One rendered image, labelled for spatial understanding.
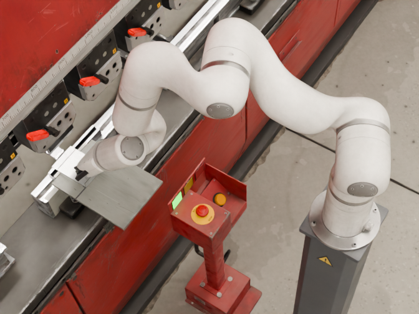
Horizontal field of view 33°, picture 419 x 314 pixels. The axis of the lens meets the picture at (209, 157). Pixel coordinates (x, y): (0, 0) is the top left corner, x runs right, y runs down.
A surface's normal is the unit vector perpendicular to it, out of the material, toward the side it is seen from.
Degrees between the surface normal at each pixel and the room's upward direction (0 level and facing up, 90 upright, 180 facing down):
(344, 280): 90
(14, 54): 90
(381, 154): 31
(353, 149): 25
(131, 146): 40
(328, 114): 58
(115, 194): 0
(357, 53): 0
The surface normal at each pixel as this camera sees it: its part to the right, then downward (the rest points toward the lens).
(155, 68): -0.32, 0.41
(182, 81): -0.71, 0.33
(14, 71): 0.82, 0.46
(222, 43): -0.18, -0.54
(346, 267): 0.20, 0.82
